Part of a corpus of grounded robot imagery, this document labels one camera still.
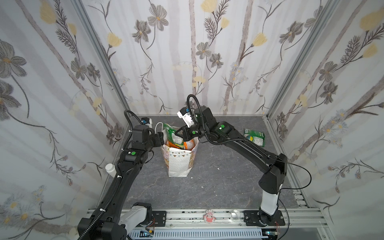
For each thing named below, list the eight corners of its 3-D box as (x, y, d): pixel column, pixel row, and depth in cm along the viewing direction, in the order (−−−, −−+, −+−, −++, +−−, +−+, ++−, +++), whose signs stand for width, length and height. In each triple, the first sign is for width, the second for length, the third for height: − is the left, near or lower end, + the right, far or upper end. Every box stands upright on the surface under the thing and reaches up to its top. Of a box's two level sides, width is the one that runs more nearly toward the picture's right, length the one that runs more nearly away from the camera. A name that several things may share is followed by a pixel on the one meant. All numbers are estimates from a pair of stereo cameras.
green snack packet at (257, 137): (242, 141, 107) (243, 139, 105) (244, 131, 114) (245, 128, 111) (262, 147, 105) (264, 144, 102) (263, 135, 111) (264, 133, 109)
